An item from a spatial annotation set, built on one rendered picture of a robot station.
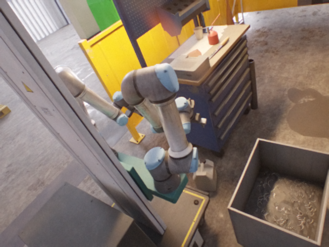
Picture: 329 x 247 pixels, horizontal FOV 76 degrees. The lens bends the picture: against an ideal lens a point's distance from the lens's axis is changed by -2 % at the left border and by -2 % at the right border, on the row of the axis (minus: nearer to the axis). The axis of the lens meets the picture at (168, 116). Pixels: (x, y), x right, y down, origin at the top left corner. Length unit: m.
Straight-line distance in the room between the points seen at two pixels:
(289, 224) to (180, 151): 0.83
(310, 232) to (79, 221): 1.24
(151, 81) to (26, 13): 12.71
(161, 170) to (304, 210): 0.92
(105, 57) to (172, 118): 1.51
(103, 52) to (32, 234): 1.60
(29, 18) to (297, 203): 13.09
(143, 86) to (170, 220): 1.02
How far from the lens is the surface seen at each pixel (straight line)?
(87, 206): 1.23
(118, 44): 2.41
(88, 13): 8.38
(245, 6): 5.04
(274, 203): 1.55
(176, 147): 0.97
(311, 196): 1.65
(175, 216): 1.59
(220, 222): 1.86
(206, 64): 1.55
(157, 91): 0.82
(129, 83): 0.84
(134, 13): 1.73
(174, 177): 1.16
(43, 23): 13.64
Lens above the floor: 1.70
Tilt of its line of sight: 37 degrees down
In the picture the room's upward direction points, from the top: 22 degrees counter-clockwise
